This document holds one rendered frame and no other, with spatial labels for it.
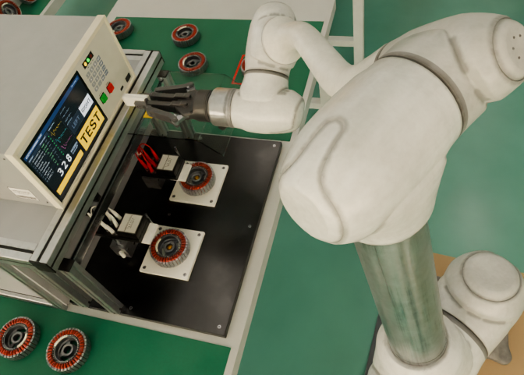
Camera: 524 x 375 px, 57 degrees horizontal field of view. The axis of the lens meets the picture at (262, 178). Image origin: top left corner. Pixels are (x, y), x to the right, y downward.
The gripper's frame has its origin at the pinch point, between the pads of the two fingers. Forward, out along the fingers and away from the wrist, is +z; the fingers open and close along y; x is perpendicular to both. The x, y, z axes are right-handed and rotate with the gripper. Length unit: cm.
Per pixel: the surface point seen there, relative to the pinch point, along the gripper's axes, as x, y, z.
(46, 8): -43, 91, 108
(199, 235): -40.0, -14.2, -9.8
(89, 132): -1.8, -10.1, 9.5
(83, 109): 3.6, -7.4, 9.5
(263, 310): -118, -7, -14
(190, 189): -36.5, -1.3, -3.5
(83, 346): -40, -51, 10
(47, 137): 8.3, -20.0, 9.5
